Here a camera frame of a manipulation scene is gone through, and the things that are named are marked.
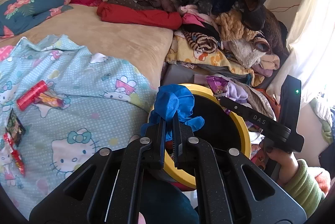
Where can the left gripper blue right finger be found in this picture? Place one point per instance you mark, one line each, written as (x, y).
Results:
(177, 141)

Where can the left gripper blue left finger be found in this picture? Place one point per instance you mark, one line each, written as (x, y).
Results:
(160, 147)

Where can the blue rubber glove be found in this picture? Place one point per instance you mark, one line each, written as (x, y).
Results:
(170, 100)

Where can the purple candy wrapper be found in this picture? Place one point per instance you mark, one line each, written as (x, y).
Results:
(219, 86)

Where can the red snack wrapper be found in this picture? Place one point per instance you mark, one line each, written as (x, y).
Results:
(14, 152)

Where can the yellow rimmed black trash bin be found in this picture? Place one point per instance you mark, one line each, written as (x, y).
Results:
(222, 130)

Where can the right hand dark nails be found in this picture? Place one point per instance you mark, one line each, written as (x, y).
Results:
(288, 162)

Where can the green sweater sleeve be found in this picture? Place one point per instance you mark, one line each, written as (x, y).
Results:
(304, 189)

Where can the lavender fleece garment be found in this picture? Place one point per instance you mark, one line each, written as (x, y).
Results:
(236, 93)

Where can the yellow cartoon blanket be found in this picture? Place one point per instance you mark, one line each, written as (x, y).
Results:
(215, 62)

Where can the tan bed cover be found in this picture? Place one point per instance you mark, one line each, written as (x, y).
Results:
(143, 46)

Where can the tiger striped knit garment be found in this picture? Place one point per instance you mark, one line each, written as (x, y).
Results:
(201, 42)

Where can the light blue Hello Kitty sheet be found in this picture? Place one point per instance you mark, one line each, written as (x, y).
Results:
(92, 101)

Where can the red folded garment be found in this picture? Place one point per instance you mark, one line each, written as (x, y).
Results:
(121, 14)

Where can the mustard knit sweater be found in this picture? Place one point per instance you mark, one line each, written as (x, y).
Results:
(231, 27)

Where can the red cylindrical wrapper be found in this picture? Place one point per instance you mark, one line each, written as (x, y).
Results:
(29, 97)

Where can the dark green snack packet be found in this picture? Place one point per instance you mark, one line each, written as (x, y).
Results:
(15, 128)

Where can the pink cartoon blanket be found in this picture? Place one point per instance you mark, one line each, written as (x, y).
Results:
(5, 51)

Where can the teal floral pink quilt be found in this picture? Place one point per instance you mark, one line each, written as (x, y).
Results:
(19, 16)

